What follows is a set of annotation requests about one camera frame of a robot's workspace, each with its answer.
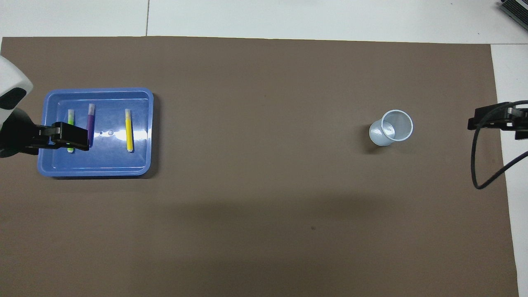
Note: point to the purple marker pen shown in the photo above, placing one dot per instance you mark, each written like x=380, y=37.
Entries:
x=90, y=119

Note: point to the yellow marker pen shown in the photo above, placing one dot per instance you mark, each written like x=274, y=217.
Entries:
x=129, y=132

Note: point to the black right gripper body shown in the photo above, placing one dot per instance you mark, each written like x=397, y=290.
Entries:
x=520, y=117

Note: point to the translucent plastic cup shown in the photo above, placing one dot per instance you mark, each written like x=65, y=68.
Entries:
x=390, y=132

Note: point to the green marker pen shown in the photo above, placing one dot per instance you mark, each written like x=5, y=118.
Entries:
x=70, y=117

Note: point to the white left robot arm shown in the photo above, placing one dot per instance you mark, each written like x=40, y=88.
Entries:
x=12, y=74

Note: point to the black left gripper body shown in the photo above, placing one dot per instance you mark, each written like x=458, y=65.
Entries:
x=16, y=136

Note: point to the blue plastic tray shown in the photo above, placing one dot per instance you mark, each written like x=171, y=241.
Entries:
x=107, y=165

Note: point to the brown table mat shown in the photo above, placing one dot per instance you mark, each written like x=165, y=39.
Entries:
x=264, y=206

